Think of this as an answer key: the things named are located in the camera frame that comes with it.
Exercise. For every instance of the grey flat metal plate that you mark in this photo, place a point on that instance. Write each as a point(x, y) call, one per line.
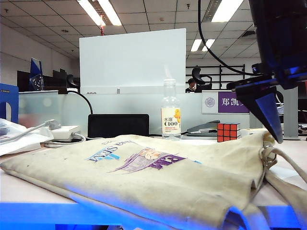
point(200, 137)

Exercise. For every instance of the black rectangular device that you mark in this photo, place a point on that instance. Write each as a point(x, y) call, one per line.
point(117, 124)

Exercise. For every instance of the seated person with black hair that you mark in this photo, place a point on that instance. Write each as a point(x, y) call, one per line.
point(192, 83)

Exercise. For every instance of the blue metal bookend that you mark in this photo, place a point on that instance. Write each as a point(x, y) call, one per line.
point(9, 93)

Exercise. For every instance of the grey stapler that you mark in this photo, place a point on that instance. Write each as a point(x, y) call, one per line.
point(205, 128)

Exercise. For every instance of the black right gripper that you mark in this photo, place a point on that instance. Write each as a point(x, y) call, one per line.
point(292, 77)

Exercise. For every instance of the pale yellow tissue pack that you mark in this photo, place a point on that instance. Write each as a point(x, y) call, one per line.
point(250, 132)

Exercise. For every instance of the black wall rack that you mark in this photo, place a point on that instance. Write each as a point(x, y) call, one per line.
point(227, 79)

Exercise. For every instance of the white power strip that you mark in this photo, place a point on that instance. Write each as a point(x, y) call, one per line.
point(64, 130)

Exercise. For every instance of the white plastic bag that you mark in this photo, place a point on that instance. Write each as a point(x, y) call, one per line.
point(14, 141)

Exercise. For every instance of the beige canvas tote bag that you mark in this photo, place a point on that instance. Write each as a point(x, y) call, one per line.
point(144, 179)

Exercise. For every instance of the grey metal bookend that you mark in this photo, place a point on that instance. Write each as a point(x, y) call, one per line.
point(290, 115)

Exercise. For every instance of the black office chair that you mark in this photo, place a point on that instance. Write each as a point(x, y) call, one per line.
point(197, 73)

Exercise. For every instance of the purple and white name sign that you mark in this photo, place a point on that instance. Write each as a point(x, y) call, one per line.
point(227, 101)

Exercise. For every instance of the blue crystal trophy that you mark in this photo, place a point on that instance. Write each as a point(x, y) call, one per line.
point(36, 76)

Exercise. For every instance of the fluorescent ceiling light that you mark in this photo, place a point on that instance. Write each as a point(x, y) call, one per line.
point(105, 12)
point(197, 45)
point(226, 10)

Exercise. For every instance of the black background monitors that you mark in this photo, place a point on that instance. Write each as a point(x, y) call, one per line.
point(55, 79)

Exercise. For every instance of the frosted desk partition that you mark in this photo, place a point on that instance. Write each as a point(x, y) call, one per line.
point(132, 103)

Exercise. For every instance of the clear plastic C100 bottle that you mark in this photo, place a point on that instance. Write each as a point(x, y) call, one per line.
point(171, 119)

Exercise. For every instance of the white board panel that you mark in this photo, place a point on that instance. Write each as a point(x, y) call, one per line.
point(132, 60)

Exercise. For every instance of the red hanging ornament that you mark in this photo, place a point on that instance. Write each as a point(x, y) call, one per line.
point(102, 30)

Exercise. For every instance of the coloured Rubik's cube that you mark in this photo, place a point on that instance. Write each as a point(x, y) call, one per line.
point(227, 133)

